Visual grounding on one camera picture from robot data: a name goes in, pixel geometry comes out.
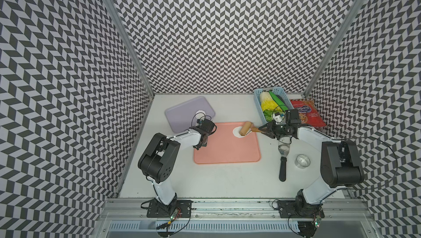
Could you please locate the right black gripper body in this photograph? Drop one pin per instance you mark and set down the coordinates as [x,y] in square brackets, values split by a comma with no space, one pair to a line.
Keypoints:
[280,129]

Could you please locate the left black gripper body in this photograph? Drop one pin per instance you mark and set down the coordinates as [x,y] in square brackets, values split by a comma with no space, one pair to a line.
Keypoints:
[202,145]

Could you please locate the wooden dough roller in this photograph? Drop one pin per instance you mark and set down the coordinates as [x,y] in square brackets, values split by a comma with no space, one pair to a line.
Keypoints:
[247,128]

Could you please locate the pink tray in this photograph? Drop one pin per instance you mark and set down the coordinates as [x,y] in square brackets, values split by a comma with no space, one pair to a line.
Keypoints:
[224,147]

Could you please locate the white dough piece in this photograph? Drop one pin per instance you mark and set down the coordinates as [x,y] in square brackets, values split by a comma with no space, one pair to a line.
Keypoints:
[237,132]

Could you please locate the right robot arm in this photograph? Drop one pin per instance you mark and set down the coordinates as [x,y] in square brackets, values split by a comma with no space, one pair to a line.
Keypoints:
[340,162]

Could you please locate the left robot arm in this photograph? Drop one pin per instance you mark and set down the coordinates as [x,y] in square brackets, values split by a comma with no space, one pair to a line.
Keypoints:
[158,159]

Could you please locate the round white dough disc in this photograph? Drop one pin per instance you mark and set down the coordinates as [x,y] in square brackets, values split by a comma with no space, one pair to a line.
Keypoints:
[200,113]

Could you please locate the green lettuce leaf toy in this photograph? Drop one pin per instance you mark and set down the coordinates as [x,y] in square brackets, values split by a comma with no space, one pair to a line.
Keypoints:
[268,114]

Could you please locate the red snack bag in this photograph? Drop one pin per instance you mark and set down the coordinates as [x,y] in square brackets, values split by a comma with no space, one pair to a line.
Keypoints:
[308,113]

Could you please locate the green cucumber toy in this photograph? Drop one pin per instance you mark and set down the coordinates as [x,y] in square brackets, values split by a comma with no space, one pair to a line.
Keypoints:
[278,101]

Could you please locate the yellow napa cabbage toy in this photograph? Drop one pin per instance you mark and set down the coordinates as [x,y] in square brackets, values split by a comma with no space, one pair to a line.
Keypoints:
[267,103]

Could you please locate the lavender tray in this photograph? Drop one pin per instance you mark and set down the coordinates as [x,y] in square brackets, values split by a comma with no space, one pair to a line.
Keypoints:
[182,116]

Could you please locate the light blue plastic basket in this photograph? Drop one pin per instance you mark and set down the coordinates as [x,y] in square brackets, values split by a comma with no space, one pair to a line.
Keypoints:
[276,90]

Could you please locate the black handled scraper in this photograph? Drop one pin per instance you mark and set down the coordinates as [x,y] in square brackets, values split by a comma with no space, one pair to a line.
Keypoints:
[284,149]

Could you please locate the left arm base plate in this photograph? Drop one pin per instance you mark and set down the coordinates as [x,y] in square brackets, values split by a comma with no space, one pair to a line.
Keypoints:
[158,210]

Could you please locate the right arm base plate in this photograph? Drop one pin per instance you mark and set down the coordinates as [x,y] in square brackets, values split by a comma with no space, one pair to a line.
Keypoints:
[293,209]

